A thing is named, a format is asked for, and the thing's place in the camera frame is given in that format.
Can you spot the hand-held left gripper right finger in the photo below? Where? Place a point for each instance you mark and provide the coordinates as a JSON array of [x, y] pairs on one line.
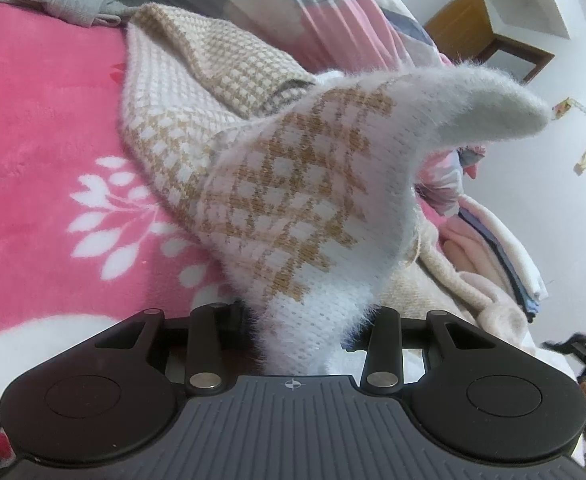
[[385, 340]]

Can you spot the pink grey floral quilt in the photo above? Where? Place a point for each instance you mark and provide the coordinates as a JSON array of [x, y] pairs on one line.
[[298, 10]]

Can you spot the white folded cloth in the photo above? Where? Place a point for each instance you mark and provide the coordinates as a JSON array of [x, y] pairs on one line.
[[503, 245]]

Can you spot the short hanging wall ornament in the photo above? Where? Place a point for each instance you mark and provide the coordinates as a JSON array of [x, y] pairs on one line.
[[560, 109]]

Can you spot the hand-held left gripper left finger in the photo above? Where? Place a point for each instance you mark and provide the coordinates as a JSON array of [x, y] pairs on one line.
[[205, 340]]

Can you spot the navy folded cloth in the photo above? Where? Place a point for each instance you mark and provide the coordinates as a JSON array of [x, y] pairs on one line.
[[515, 280]]

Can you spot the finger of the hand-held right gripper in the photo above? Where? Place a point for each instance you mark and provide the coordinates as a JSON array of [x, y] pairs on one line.
[[563, 347]]

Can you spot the beige white houndstooth knit cardigan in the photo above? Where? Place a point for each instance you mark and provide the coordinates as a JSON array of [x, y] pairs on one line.
[[283, 185]]

